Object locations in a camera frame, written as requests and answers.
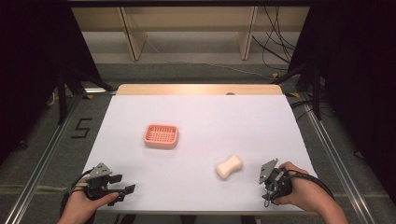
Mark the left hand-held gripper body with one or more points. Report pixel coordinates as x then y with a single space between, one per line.
99 182

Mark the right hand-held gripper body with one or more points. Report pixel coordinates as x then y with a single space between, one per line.
277 182

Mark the cream bone-shaped toy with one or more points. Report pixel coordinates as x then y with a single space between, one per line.
229 167

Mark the pink soap dish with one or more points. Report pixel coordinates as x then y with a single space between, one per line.
161 135

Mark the person's right hand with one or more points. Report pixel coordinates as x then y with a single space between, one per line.
300 186

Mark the person's left hand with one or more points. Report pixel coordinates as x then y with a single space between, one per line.
81 203

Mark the white table cover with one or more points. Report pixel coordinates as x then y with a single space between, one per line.
202 124

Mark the black metal stand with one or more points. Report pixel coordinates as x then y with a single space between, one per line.
63 93
316 90

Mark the wooden table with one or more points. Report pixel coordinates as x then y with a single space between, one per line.
199 89

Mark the black curtain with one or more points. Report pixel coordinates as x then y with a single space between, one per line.
34 62
358 77

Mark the beige wooden shelf unit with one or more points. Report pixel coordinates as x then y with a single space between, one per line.
186 18

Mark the aluminium floor rail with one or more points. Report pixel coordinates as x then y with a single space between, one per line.
336 155
43 158

